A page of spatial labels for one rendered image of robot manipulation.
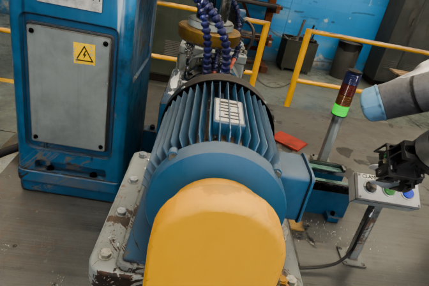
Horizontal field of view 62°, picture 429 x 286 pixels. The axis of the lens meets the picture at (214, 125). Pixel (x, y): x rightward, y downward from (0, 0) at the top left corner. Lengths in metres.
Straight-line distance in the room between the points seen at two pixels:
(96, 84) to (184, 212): 0.68
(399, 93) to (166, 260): 0.57
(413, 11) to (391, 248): 5.35
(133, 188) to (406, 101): 0.53
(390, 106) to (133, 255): 0.55
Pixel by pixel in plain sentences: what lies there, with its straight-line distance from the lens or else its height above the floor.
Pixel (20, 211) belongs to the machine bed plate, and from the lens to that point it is 1.14.
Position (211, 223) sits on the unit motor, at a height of 1.33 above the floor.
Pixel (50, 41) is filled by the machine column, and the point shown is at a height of 1.27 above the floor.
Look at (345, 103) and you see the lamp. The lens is 1.50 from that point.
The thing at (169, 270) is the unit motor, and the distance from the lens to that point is 0.36.
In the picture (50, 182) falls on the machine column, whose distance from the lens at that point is 1.15.
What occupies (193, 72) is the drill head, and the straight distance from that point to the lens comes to 1.31.
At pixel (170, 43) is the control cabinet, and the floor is 0.50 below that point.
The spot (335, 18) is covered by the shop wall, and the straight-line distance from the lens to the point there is 6.43.
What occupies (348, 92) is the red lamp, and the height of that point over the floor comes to 1.14.
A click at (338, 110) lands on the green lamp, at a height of 1.06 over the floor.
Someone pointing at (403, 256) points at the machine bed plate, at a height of 0.80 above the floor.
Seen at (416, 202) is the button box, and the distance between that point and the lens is 1.08.
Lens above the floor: 1.53
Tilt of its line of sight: 26 degrees down
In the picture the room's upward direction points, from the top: 12 degrees clockwise
